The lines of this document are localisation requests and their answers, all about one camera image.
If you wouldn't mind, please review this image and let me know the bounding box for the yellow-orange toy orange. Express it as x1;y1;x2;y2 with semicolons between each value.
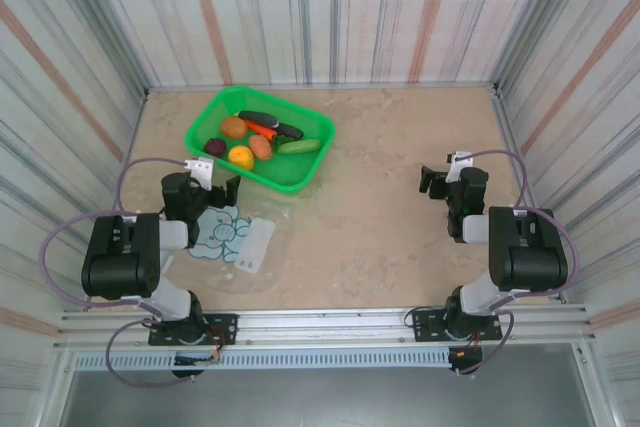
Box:
227;144;257;171

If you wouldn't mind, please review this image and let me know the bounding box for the clear elephant print zip bag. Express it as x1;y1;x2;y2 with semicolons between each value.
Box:
185;201;292;294

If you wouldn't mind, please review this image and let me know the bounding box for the orange-brown toy sweet potato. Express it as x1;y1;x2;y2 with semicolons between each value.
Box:
248;133;275;160

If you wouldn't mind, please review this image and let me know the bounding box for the brown toy potato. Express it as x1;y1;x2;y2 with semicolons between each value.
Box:
220;116;250;140

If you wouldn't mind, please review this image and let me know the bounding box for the orange toy carrot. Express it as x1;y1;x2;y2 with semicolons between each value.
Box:
245;119;278;141

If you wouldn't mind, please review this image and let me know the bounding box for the long dark toy eggplant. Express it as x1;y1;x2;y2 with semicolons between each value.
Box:
237;109;282;129

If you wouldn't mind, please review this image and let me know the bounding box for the green toy cucumber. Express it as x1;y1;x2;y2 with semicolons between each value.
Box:
277;138;324;156

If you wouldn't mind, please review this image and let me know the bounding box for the short dark toy eggplant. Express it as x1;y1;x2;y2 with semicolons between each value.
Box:
275;122;305;141

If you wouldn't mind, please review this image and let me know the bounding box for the green plastic mesh basket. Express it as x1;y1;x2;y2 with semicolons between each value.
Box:
185;85;337;196

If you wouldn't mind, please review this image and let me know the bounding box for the black base wiring connector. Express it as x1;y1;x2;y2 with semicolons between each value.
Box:
447;345;485;376
172;352;222;378

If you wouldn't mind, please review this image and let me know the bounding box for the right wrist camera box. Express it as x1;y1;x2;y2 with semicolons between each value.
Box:
445;150;474;184

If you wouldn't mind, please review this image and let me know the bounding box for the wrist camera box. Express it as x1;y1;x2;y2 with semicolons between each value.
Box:
183;157;214;192
445;150;474;184

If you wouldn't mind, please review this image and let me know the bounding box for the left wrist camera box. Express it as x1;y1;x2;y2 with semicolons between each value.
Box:
183;157;214;192

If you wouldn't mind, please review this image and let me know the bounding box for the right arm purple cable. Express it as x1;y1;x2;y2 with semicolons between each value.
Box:
449;149;580;377

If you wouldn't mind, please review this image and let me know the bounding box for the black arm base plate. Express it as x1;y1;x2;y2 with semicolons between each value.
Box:
148;313;239;347
411;307;503;344

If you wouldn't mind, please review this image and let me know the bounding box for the aluminium mounting rail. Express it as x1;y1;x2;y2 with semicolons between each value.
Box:
52;303;599;351

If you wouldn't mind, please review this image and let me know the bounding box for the grey slotted cable duct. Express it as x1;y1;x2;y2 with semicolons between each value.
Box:
73;348;459;373

